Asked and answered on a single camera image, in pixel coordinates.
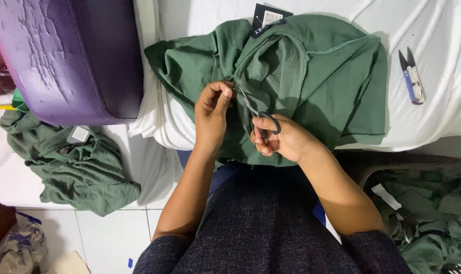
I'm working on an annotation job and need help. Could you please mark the person's right hand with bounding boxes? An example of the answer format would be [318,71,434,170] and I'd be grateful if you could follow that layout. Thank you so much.
[250,114,323,165]

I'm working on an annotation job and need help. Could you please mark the person's left hand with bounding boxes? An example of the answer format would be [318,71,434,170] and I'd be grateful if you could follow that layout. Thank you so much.
[194,80,236,153]

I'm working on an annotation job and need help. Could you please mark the black-handled scissors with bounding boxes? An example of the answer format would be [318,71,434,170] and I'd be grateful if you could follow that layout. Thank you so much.
[234,87,282,142]

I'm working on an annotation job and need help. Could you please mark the green garment with black label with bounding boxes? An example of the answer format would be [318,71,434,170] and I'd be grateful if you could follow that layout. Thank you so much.
[144,14,388,168]

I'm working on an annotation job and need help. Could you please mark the blue trousers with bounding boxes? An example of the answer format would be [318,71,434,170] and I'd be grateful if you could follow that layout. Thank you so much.
[176,149,327,227]

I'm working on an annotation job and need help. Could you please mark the dark speckled knit sweater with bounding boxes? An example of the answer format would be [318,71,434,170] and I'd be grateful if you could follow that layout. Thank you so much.
[133,164,413,274]

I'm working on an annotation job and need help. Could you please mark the black hang tag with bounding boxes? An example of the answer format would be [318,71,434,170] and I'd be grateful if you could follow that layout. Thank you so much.
[252,3,294,32]

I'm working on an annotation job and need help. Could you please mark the grey hang tag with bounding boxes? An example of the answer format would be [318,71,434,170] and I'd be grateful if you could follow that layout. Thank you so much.
[66,126,91,145]

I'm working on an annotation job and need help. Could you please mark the blue and white thread snips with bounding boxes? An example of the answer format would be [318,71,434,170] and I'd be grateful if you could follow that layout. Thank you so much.
[398,46,426,106]

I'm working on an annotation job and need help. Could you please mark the crumpled green garment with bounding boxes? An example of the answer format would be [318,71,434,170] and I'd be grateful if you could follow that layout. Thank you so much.
[0,108,142,217]

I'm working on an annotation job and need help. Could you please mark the purple padded stool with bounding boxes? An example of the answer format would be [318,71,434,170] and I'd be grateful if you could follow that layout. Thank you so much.
[0,0,144,126]

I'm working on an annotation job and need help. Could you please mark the bin of green fabric scraps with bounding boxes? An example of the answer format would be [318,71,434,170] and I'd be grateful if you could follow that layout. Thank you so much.
[335,150,461,274]

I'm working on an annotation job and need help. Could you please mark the white cloth sheet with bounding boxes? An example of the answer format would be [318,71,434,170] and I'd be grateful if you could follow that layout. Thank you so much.
[128,0,461,153]

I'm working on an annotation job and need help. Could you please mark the bright green plastic item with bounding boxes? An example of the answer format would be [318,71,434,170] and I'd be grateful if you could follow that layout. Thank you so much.
[11,89,29,113]

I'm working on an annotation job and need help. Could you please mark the cardboard piece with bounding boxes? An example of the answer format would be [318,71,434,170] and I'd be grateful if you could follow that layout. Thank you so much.
[43,250,91,274]

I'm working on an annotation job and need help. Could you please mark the camouflage cloth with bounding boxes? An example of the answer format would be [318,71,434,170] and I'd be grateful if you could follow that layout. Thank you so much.
[0,212,48,274]

